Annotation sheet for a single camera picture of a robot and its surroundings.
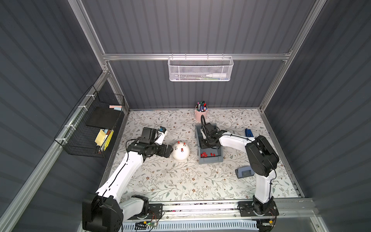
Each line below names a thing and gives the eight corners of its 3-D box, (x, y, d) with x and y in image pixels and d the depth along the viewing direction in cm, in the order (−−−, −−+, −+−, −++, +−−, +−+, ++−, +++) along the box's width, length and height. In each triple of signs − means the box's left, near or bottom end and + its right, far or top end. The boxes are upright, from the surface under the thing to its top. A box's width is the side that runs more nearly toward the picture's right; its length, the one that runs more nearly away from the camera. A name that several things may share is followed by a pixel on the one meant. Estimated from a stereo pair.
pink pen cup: (196, 122, 114) (197, 110, 104) (193, 114, 120) (194, 102, 109) (206, 120, 115) (208, 108, 105) (203, 113, 121) (205, 100, 110)
